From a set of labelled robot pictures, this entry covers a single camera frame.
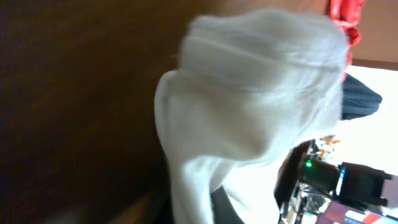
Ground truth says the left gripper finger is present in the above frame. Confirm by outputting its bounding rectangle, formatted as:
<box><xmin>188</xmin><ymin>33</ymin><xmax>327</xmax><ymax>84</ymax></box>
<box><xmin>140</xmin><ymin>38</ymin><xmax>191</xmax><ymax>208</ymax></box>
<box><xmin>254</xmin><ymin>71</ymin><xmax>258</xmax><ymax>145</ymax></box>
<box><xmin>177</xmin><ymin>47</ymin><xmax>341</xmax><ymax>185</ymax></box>
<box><xmin>211</xmin><ymin>186</ymin><xmax>244</xmax><ymax>224</ymax></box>

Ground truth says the white printed t-shirt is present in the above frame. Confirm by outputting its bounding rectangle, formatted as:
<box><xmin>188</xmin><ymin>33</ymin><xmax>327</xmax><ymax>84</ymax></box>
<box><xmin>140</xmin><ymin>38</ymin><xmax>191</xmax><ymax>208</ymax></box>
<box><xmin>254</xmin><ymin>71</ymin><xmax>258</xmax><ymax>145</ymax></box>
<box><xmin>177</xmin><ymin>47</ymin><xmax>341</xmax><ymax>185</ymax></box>
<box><xmin>154</xmin><ymin>8</ymin><xmax>348</xmax><ymax>224</ymax></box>

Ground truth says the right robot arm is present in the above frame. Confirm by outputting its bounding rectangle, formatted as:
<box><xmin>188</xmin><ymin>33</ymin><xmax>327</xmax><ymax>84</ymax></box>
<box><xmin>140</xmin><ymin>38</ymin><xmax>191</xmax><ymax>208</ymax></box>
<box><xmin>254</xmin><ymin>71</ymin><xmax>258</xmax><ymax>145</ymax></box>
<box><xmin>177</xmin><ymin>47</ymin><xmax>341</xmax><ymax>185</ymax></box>
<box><xmin>274</xmin><ymin>140</ymin><xmax>397</xmax><ymax>224</ymax></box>

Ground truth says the dark office chair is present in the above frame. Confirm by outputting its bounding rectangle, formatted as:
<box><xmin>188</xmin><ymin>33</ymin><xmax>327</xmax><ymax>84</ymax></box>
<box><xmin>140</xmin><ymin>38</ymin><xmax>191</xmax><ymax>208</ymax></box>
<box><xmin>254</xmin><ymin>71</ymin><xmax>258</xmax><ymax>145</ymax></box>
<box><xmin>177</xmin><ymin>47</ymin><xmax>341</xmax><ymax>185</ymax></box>
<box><xmin>341</xmin><ymin>74</ymin><xmax>382</xmax><ymax>120</ymax></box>

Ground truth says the red t-shirt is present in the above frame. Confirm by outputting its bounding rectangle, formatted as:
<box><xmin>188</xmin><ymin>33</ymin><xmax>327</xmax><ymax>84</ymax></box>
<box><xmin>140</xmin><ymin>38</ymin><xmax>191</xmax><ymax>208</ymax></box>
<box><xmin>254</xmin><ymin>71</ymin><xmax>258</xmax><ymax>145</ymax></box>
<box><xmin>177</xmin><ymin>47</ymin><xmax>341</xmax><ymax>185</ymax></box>
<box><xmin>325</xmin><ymin>0</ymin><xmax>366</xmax><ymax>68</ymax></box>

